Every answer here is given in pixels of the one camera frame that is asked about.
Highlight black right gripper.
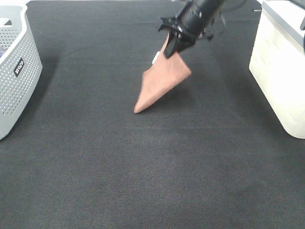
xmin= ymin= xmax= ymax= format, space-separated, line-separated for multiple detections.
xmin=159 ymin=4 xmax=214 ymax=58

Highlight pink-brown towel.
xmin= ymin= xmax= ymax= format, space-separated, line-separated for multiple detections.
xmin=133 ymin=38 xmax=192 ymax=114

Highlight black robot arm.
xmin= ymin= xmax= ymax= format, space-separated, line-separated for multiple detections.
xmin=159 ymin=0 xmax=225 ymax=58

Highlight white plastic storage bin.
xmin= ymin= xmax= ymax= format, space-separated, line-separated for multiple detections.
xmin=249 ymin=0 xmax=305 ymax=139

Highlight grey perforated laundry basket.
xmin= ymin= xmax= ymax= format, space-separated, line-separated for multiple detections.
xmin=0 ymin=0 xmax=42 ymax=138

